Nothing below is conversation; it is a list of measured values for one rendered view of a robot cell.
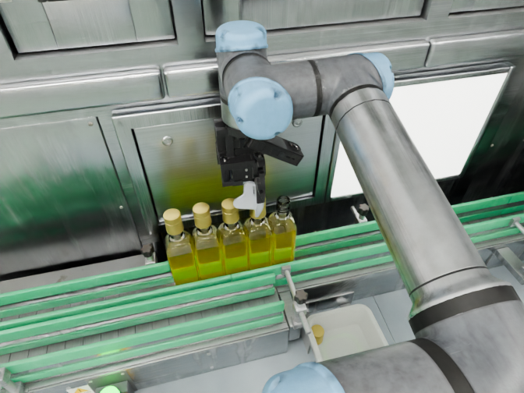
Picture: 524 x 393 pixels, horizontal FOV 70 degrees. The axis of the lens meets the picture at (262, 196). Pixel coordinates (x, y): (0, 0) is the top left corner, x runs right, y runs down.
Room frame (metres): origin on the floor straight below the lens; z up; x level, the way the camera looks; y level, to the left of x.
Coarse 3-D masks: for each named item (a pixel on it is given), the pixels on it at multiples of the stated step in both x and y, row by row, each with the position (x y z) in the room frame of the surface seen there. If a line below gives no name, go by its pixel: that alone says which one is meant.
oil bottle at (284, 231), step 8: (272, 216) 0.58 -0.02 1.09; (272, 224) 0.56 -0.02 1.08; (280, 224) 0.55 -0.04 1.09; (288, 224) 0.56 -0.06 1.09; (272, 232) 0.55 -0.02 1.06; (280, 232) 0.55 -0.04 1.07; (288, 232) 0.55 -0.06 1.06; (272, 240) 0.55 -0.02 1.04; (280, 240) 0.55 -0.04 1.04; (288, 240) 0.55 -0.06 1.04; (272, 248) 0.55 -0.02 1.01; (280, 248) 0.55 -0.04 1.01; (288, 248) 0.55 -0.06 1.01; (272, 256) 0.55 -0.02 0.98; (280, 256) 0.55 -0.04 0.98; (288, 256) 0.55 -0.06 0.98; (272, 264) 0.55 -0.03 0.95
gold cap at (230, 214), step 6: (228, 198) 0.56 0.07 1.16; (222, 204) 0.54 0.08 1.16; (228, 204) 0.54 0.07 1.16; (222, 210) 0.54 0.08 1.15; (228, 210) 0.53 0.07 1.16; (234, 210) 0.53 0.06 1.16; (222, 216) 0.54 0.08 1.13; (228, 216) 0.53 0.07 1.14; (234, 216) 0.53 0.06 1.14; (228, 222) 0.53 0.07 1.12; (234, 222) 0.53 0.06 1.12
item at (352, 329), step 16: (320, 320) 0.47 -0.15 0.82; (336, 320) 0.48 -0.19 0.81; (352, 320) 0.49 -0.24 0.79; (368, 320) 0.47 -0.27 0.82; (336, 336) 0.45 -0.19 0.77; (352, 336) 0.45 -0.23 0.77; (368, 336) 0.44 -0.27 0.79; (320, 352) 0.41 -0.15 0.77; (336, 352) 0.41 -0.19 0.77; (352, 352) 0.41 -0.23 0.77
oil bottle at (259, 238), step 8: (248, 224) 0.55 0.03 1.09; (264, 224) 0.55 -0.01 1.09; (248, 232) 0.54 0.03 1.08; (256, 232) 0.53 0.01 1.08; (264, 232) 0.54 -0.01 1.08; (248, 240) 0.53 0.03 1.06; (256, 240) 0.53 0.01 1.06; (264, 240) 0.53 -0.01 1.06; (248, 248) 0.53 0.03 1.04; (256, 248) 0.53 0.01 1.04; (264, 248) 0.53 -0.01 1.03; (248, 256) 0.53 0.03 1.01; (256, 256) 0.53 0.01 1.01; (264, 256) 0.53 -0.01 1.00; (248, 264) 0.53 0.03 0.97; (256, 264) 0.53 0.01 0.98; (264, 264) 0.53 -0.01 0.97
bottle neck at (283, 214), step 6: (282, 198) 0.58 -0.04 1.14; (288, 198) 0.58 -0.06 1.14; (276, 204) 0.57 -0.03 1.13; (282, 204) 0.56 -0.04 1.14; (288, 204) 0.57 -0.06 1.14; (282, 210) 0.56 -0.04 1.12; (288, 210) 0.57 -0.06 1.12; (276, 216) 0.57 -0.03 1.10; (282, 216) 0.56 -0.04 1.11; (288, 216) 0.57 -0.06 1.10
